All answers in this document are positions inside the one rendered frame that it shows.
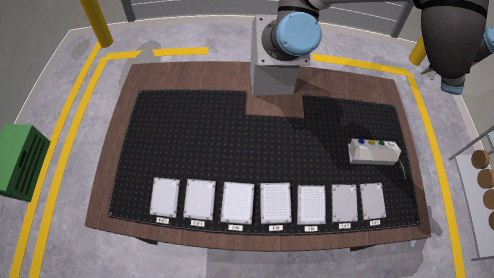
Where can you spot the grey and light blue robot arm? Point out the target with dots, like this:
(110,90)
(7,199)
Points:
(452,32)

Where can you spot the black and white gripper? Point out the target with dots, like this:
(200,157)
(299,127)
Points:
(430,72)

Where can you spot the black perforated work table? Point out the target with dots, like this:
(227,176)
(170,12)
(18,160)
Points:
(203,134)

